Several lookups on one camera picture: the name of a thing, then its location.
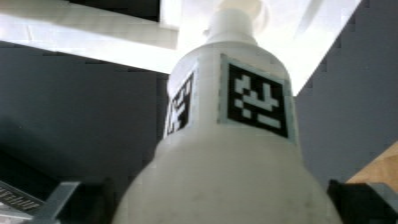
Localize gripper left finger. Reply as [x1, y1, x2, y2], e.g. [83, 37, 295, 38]
[0, 181, 80, 224]

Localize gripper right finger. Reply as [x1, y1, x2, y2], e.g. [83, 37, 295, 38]
[327, 180, 398, 224]

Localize white lamp bulb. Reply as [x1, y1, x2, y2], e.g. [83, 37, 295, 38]
[112, 8, 343, 224]

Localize white U-shaped fence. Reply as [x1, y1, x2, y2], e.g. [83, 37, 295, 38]
[0, 0, 362, 96]

